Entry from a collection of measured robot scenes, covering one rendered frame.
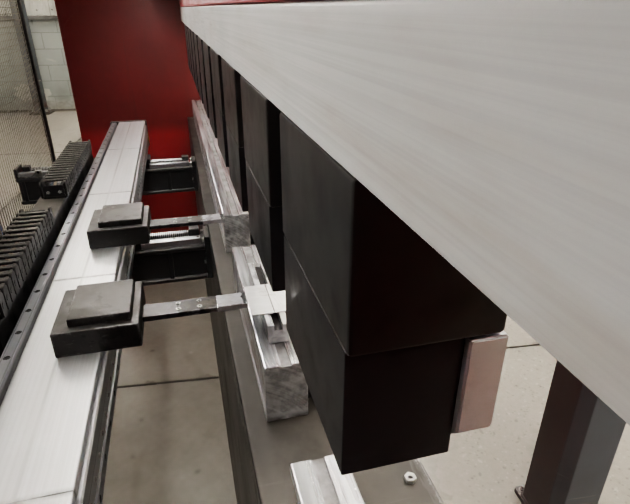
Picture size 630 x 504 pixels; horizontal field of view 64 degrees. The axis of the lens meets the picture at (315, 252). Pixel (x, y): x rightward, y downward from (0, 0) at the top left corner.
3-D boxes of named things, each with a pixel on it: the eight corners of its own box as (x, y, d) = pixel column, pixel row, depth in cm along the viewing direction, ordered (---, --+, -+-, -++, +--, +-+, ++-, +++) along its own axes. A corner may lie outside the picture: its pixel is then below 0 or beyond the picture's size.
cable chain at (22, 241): (6, 319, 72) (-2, 296, 70) (-40, 325, 71) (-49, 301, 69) (55, 223, 104) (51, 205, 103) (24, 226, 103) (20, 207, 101)
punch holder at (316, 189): (487, 450, 29) (545, 163, 21) (343, 482, 27) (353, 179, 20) (386, 311, 42) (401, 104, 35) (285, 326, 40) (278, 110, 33)
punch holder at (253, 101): (366, 282, 46) (375, 93, 39) (273, 294, 44) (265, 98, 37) (321, 221, 59) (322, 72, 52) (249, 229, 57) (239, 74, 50)
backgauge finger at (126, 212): (227, 235, 102) (225, 212, 100) (89, 250, 96) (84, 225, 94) (222, 214, 113) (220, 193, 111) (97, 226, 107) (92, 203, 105)
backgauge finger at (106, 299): (253, 330, 72) (251, 300, 70) (55, 359, 66) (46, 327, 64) (242, 289, 83) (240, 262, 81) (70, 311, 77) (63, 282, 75)
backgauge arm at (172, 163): (198, 190, 203) (194, 156, 197) (22, 205, 188) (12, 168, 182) (197, 184, 210) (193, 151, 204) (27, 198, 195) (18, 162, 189)
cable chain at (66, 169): (68, 197, 118) (65, 181, 117) (41, 200, 117) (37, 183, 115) (92, 151, 156) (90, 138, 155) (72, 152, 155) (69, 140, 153)
